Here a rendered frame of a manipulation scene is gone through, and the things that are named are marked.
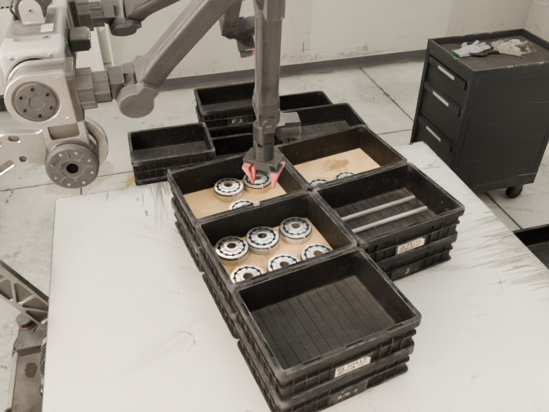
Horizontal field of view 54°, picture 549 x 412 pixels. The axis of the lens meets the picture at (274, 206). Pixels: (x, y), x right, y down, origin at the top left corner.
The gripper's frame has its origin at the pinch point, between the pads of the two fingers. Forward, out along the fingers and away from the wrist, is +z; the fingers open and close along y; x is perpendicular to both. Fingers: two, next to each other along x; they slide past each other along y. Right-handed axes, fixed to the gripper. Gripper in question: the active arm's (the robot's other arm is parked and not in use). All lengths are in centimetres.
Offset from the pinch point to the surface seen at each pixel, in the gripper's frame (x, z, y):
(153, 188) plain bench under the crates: -29, 37, 59
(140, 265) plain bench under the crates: 11, 37, 40
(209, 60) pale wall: -259, 86, 148
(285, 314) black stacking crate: 25.0, 23.4, -16.0
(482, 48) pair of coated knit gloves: -178, 17, -55
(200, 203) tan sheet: -12.0, 23.6, 28.2
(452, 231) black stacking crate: -26, 22, -55
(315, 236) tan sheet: -8.8, 23.2, -14.5
